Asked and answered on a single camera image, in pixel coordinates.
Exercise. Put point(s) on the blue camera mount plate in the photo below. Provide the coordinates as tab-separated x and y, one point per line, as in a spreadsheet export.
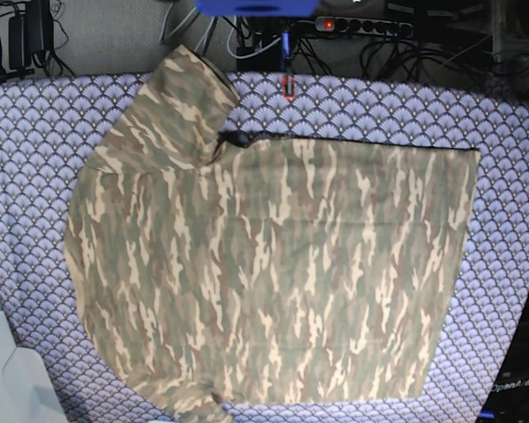
257	8

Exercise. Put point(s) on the black power strip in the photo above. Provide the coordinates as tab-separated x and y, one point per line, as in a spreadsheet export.
375	27

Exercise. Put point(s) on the white plastic bin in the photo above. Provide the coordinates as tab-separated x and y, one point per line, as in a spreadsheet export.
26	392

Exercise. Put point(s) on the black power adapter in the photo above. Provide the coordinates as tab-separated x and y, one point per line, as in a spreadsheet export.
30	35

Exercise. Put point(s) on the black OpenArm box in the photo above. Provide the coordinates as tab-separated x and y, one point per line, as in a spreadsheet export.
508	400

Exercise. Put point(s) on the camouflage T-shirt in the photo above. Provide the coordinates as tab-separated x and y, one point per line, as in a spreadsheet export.
292	271

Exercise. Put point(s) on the purple fan-pattern tablecloth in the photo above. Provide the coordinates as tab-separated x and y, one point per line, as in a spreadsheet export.
48	127

